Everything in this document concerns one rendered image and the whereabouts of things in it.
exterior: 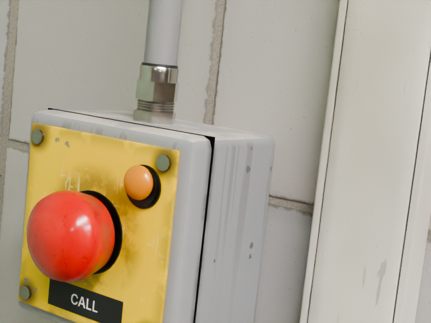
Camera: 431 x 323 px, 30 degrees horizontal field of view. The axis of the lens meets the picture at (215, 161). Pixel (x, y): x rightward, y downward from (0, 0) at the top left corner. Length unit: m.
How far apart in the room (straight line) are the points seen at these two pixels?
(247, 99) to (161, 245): 0.10
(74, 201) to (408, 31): 0.16
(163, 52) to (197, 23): 0.05
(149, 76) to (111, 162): 0.05
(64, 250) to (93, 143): 0.05
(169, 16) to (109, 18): 0.08
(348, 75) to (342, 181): 0.05
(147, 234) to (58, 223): 0.04
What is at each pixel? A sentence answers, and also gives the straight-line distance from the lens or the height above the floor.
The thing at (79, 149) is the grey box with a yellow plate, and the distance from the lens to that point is 0.37.
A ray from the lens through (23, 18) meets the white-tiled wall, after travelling 0.51.
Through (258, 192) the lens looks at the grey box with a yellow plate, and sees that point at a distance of 0.38.
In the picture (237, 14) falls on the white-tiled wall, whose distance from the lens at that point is 0.41.
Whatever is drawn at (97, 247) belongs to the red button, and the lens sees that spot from 0.34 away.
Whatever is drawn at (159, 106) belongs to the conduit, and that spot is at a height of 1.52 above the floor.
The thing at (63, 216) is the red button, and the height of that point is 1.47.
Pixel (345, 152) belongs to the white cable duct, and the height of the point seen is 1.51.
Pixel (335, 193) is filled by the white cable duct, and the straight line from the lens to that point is 0.36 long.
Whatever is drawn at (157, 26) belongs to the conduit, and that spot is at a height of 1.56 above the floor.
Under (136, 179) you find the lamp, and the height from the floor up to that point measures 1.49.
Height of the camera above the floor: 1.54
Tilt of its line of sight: 7 degrees down
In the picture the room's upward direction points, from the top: 6 degrees clockwise
